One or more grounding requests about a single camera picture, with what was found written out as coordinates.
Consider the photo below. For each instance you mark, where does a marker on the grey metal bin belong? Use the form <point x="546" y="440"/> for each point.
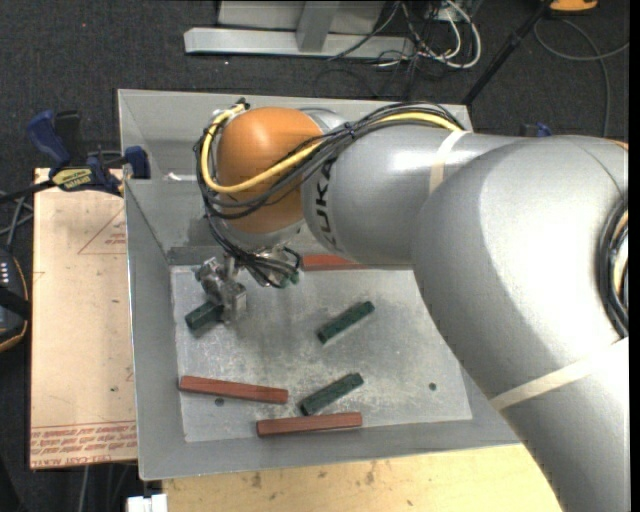
<point x="300" y="350"/>

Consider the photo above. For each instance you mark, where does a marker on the brown cardboard board, red print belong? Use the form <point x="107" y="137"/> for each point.
<point x="80" y="320"/>

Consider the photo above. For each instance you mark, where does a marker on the dark green block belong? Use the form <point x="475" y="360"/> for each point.
<point x="345" y="321"/>
<point x="331" y="394"/>
<point x="202" y="316"/>

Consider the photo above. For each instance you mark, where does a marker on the red-brown flat block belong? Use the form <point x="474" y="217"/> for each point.
<point x="309" y="424"/>
<point x="232" y="389"/>
<point x="325" y="262"/>

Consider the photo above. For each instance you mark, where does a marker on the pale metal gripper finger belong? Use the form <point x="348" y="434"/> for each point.
<point x="236" y="300"/>
<point x="210" y="282"/>

